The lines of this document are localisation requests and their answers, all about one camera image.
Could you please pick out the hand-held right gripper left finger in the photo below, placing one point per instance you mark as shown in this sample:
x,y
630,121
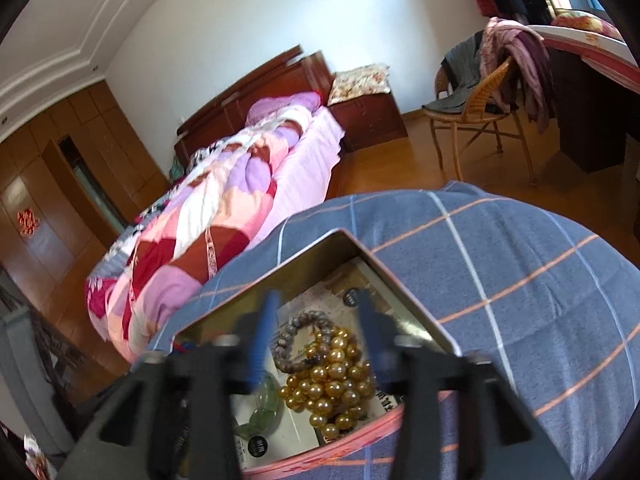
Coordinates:
x,y
265,340

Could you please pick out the pink purple garment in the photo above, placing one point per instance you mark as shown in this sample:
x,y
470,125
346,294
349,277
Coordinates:
x,y
530,60

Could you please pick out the dark wooden desk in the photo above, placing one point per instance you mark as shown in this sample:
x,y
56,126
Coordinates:
x,y
585,125

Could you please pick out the pink pillow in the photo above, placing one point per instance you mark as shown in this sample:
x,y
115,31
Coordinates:
x,y
280,105

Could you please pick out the wicker chair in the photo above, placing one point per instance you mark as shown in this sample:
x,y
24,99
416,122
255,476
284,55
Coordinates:
x,y
480,105

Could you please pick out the black white print cloth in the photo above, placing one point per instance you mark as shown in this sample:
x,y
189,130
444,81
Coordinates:
x,y
210,150

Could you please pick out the red white desk cover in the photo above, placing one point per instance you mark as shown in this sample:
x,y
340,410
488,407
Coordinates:
x,y
590,50

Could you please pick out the patchwork quilt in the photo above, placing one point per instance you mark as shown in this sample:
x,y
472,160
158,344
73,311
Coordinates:
x,y
200,220

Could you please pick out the red floral pillow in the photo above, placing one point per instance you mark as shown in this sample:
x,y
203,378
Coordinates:
x,y
587,25

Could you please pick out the green jade bangle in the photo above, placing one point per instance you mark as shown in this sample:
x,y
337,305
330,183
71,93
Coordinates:
x,y
267,412

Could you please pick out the teal item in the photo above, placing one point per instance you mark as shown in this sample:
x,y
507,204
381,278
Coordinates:
x,y
175,169

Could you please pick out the wooden nightstand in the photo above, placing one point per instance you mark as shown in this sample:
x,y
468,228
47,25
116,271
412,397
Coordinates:
x,y
370,120

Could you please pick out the pink metal tin box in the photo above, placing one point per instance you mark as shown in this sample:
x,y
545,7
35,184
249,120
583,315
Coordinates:
x,y
320,255

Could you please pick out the pink bedsheet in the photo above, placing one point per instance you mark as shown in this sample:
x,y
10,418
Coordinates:
x,y
310,170

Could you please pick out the red paper decoration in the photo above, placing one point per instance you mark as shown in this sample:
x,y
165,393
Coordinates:
x,y
27,220

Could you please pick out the blue plaid tablecloth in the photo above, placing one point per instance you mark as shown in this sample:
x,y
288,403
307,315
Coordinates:
x,y
500,285

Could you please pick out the grey garment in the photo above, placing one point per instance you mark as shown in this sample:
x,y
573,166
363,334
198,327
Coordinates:
x,y
460,70

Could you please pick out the wooden wardrobe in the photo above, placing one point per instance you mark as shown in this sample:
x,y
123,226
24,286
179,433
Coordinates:
x,y
50,170

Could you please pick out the wooden bed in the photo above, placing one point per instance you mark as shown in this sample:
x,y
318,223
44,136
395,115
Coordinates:
x,y
260,80

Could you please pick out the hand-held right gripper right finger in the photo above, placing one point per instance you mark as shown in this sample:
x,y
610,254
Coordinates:
x,y
374,345

